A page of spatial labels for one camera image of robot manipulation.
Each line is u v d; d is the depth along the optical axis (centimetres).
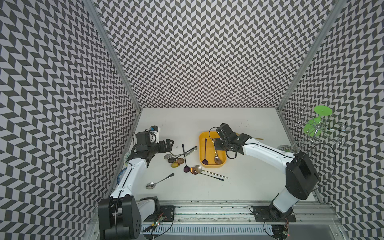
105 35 79
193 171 87
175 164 89
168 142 77
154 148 71
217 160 91
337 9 66
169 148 76
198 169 87
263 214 75
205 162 90
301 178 45
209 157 92
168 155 94
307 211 78
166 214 73
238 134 67
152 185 81
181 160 90
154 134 70
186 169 87
